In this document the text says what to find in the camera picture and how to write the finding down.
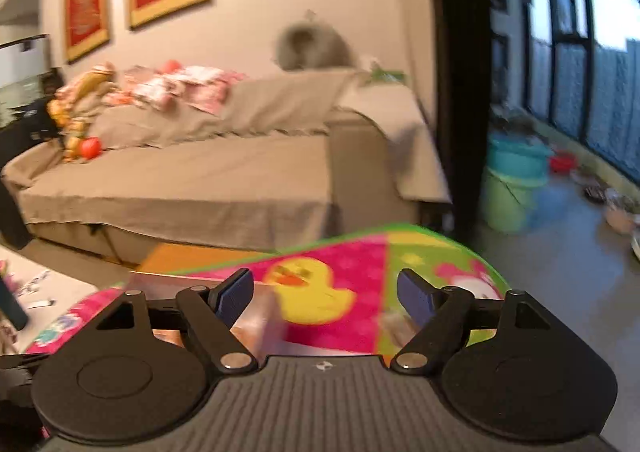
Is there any green flat packet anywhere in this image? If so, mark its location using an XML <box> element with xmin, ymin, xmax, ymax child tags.
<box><xmin>360</xmin><ymin>66</ymin><xmax>407</xmax><ymax>86</ymax></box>

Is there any colourful cartoon play mat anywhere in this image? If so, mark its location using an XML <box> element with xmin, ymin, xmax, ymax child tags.
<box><xmin>25</xmin><ymin>222</ymin><xmax>516</xmax><ymax>358</ymax></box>

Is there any red ball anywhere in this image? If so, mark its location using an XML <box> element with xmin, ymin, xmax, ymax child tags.
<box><xmin>80</xmin><ymin>136</ymin><xmax>104</xmax><ymax>161</ymax></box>

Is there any beige covered sofa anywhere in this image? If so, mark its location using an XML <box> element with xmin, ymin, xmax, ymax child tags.
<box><xmin>2</xmin><ymin>66</ymin><xmax>453</xmax><ymax>269</ymax></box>

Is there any grey fluffy plush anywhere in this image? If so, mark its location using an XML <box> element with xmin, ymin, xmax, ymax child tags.
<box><xmin>272</xmin><ymin>18</ymin><xmax>359</xmax><ymax>72</ymax></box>

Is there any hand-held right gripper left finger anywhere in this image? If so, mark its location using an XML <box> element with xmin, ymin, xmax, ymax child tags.
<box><xmin>86</xmin><ymin>268</ymin><xmax>257</xmax><ymax>375</ymax></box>

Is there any green plastic bucket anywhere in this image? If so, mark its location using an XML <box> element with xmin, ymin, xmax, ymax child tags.
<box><xmin>482</xmin><ymin>167</ymin><xmax>549</xmax><ymax>234</ymax></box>

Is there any black framed window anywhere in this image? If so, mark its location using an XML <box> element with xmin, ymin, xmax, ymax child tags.
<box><xmin>490</xmin><ymin>0</ymin><xmax>640</xmax><ymax>169</ymax></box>

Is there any dark teal bottle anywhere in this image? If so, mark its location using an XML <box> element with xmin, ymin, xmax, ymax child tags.
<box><xmin>0</xmin><ymin>276</ymin><xmax>29</xmax><ymax>331</ymax></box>

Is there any white plant pot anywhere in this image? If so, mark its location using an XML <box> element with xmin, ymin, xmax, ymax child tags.
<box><xmin>604</xmin><ymin>199</ymin><xmax>640</xmax><ymax>235</ymax></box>

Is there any glass aquarium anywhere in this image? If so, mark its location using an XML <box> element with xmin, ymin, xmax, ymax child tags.
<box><xmin>0</xmin><ymin>34</ymin><xmax>64</xmax><ymax>114</ymax></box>

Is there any pink patterned cloth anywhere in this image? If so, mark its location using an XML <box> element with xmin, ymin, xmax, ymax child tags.
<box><xmin>120</xmin><ymin>60</ymin><xmax>247</xmax><ymax>116</ymax></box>

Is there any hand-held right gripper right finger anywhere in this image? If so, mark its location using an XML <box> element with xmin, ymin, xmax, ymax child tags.
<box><xmin>391</xmin><ymin>268</ymin><xmax>556</xmax><ymax>375</ymax></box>

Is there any pink cardboard box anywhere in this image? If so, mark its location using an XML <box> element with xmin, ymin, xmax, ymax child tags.
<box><xmin>129</xmin><ymin>271</ymin><xmax>290</xmax><ymax>349</ymax></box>

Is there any black door frame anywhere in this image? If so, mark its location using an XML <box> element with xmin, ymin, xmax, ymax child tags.
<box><xmin>426</xmin><ymin>0</ymin><xmax>495</xmax><ymax>244</ymax></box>

